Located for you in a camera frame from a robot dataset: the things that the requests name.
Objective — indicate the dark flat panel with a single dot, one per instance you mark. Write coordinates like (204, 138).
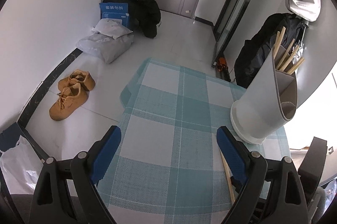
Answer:
(10, 137)

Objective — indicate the large white plastic bag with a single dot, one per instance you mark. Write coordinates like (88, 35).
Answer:
(18, 171)

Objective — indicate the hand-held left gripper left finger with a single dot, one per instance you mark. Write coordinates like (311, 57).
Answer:
(105, 158)

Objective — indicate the blue cardboard box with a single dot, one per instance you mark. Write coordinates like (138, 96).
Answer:
(113, 10)

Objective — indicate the white utensil holder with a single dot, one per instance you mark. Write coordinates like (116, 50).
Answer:
(260, 108)

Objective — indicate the black hanging jacket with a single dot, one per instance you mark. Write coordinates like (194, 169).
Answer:
(255, 55)

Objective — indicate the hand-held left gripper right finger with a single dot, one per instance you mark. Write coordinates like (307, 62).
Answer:
(234, 158)

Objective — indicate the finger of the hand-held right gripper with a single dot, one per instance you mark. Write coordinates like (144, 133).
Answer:
(237, 184)
(313, 158)

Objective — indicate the grey plastic parcel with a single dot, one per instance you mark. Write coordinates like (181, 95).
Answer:
(105, 47)

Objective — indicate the teal checked tablecloth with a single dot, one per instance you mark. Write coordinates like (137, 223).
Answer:
(171, 121)

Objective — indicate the silver folded umbrella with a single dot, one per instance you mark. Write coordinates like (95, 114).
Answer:
(300, 51)

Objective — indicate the black jacket pile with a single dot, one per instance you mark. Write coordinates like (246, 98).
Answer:
(147, 15)

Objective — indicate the wooden chopstick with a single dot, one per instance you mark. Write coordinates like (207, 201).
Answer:
(296, 65)
(276, 42)
(287, 51)
(292, 56)
(279, 40)
(227, 174)

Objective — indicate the orange tool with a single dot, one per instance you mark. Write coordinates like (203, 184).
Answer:
(222, 65)

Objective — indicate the black framed glass door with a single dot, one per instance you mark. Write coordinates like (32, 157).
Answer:
(237, 2)

